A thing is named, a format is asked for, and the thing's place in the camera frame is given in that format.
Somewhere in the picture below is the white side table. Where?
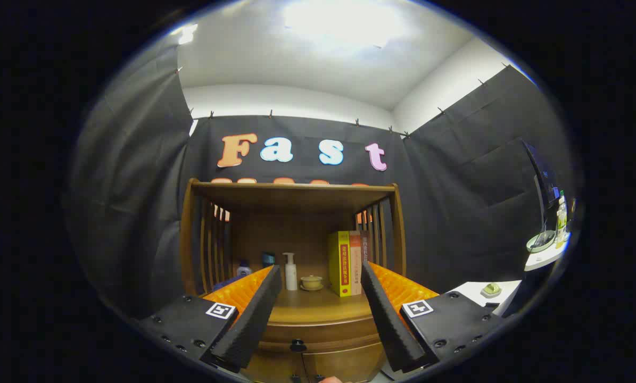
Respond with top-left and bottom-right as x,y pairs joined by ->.
525,245 -> 568,272

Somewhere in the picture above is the wooden cabinet with slatted shelf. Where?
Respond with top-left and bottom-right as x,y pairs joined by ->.
179,178 -> 408,383

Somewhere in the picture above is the blue folded towel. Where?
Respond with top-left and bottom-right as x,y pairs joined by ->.
213,274 -> 246,292

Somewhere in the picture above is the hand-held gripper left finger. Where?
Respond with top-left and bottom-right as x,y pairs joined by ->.
139,265 -> 284,373

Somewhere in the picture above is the white drawer cabinet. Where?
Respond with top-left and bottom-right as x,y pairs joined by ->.
448,280 -> 523,317

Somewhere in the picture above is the green plastic bottle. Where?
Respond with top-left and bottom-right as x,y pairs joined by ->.
556,191 -> 568,248

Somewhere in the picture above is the wooden countertop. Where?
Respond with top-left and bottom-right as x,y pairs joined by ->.
265,285 -> 378,326

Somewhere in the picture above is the wooden cabinet door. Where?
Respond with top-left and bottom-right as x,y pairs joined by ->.
243,351 -> 302,383
302,346 -> 387,383

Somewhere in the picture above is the wooden drawer with black knob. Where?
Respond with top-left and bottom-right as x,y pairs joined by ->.
258,319 -> 386,354

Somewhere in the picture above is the orange and white book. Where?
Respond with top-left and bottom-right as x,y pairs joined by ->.
349,231 -> 362,296

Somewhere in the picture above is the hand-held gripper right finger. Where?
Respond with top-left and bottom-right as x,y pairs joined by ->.
360,261 -> 505,374

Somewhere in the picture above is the white pump bottle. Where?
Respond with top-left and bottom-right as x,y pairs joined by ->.
283,253 -> 299,291

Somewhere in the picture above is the black backdrop cloth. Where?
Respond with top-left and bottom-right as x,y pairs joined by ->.
65,40 -> 576,320

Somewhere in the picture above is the yellow book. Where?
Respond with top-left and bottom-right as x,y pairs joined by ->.
328,230 -> 352,297

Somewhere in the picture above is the white round bowl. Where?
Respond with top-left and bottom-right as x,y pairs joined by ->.
526,230 -> 557,253

